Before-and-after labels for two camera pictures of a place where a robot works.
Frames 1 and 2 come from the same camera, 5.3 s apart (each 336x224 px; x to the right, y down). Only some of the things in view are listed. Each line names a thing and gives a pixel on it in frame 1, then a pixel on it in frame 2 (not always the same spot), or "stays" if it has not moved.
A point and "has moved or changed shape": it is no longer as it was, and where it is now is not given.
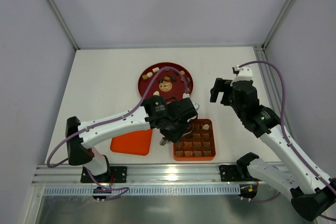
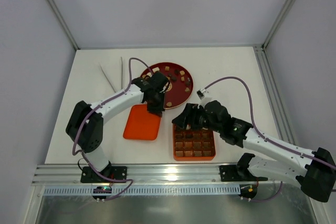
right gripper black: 226,91 to 192,115
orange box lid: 137,142 has moved or changed shape
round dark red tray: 169,82 stays
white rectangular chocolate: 155,69 stays
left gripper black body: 172,132 to 155,106
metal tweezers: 164,141 to 107,78
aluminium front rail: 67,175 stays
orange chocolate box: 198,144 stays
